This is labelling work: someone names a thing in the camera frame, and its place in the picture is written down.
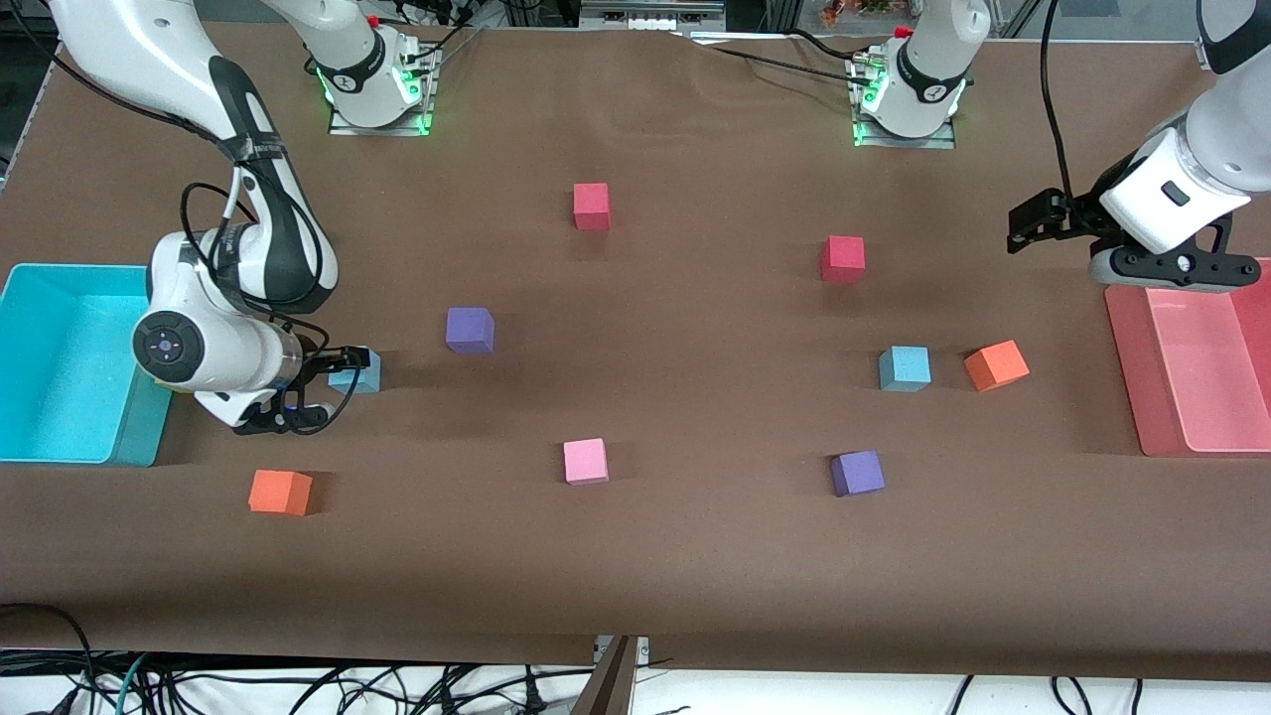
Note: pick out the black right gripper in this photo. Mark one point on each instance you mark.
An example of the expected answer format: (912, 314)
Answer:
(316, 367)

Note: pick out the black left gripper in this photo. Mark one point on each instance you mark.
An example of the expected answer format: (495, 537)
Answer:
(1076, 214)

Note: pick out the brown table cover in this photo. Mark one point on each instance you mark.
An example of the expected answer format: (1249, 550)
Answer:
(695, 566)

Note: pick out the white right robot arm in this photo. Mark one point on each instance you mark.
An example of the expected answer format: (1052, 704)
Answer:
(149, 50)

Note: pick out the pink foam cube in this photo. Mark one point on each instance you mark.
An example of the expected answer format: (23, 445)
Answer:
(586, 462)

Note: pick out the purple foam cube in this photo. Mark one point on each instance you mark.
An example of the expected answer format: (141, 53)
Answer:
(857, 474)
(469, 331)

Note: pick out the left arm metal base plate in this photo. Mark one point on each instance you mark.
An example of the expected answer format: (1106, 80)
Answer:
(904, 143)

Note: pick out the cyan plastic bin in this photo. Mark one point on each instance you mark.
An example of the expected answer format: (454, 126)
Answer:
(60, 377)

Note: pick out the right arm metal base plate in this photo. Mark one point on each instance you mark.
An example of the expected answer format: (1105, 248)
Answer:
(382, 130)

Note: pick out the aluminium frame bar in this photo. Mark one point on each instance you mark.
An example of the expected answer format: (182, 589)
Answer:
(645, 20)

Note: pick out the blue foam cube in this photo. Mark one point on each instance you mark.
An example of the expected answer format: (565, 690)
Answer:
(904, 367)
(362, 379)

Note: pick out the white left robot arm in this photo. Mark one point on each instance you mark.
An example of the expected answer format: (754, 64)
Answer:
(1231, 139)

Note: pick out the silver metal bracket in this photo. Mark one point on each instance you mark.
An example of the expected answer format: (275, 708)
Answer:
(643, 647)

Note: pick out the orange foam cube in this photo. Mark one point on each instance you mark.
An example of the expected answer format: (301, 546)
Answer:
(996, 365)
(278, 493)

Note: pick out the dark metal post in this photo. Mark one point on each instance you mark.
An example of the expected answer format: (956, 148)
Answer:
(608, 685)

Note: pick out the red foam cube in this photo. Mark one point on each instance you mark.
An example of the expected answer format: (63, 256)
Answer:
(842, 258)
(592, 206)

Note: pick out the pink plastic bin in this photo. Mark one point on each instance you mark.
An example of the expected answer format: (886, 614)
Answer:
(1201, 377)

